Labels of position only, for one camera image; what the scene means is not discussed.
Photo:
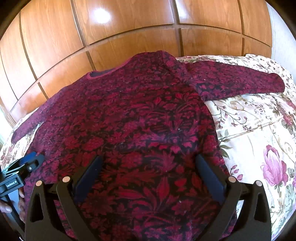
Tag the person's left hand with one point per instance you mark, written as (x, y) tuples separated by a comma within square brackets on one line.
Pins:
[(7, 208)]

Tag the dark red floral sweater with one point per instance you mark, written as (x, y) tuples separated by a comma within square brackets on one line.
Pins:
[(146, 119)]

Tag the floral quilted bedspread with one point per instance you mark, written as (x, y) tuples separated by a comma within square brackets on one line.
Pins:
[(256, 137)]

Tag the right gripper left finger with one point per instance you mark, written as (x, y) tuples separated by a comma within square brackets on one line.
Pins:
[(43, 222)]

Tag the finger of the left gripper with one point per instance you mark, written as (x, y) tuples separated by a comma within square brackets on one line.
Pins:
[(21, 161), (31, 166)]

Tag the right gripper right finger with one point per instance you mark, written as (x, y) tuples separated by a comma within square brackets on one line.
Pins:
[(253, 222)]

